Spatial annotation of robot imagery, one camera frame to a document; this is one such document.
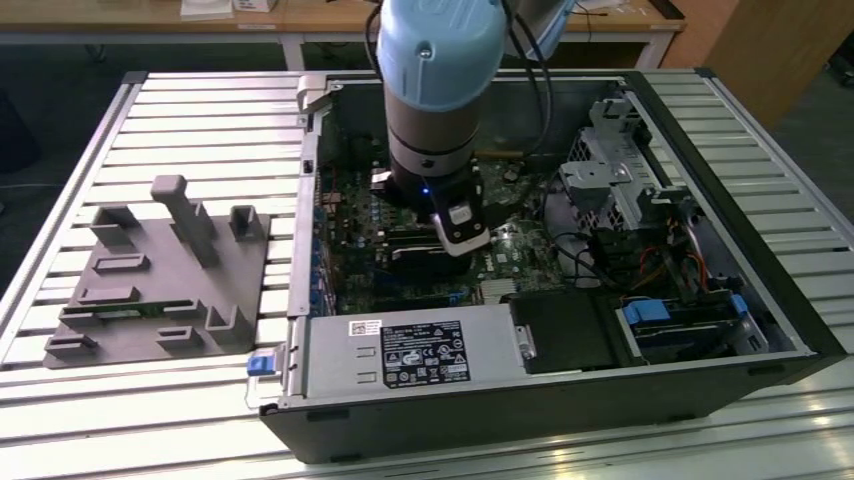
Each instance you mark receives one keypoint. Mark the grey power supply unit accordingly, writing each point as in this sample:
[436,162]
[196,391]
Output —
[333,360]

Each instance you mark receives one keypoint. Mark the grey parts rack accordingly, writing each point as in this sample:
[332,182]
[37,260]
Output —
[167,280]

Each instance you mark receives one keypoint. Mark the wooden cabinet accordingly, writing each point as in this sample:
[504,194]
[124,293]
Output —
[767,50]

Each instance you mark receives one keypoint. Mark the grey metal drive cage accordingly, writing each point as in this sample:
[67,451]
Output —
[600,190]

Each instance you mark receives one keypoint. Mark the black RAM slot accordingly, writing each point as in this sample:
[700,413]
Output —
[409,232]
[413,240]

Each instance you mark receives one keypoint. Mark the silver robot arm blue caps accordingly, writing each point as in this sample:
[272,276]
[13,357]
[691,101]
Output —
[433,125]

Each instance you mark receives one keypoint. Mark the blue plastic clip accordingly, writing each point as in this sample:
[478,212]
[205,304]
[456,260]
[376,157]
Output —
[736,306]

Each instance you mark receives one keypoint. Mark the green motherboard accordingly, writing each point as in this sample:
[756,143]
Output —
[527,250]

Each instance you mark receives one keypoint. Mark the black plastic shroud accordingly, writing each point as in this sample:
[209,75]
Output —
[567,330]

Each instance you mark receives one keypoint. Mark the wooden desk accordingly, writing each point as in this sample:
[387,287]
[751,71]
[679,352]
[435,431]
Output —
[133,27]

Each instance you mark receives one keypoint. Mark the round coin battery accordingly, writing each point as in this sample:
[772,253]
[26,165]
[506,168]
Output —
[510,174]

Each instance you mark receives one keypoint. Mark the black graphics card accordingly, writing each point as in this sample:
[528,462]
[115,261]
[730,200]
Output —
[420,262]

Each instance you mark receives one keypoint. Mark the white box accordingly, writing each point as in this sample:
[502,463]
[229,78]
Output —
[207,9]
[255,5]

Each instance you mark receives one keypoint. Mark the green RAM stick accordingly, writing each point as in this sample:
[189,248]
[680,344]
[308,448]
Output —
[133,310]

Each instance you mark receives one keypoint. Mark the silver chipset heatsink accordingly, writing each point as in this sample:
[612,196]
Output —
[495,290]

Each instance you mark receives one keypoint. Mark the blue case latch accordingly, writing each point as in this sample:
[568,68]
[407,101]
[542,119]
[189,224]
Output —
[261,364]

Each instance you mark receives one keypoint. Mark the black open PC case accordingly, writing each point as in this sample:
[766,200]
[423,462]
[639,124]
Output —
[467,425]

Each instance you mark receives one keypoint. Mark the blue disk carrier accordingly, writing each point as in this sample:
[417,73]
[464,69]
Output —
[643,310]

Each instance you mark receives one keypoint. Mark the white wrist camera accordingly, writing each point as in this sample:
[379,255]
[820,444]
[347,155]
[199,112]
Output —
[463,230]

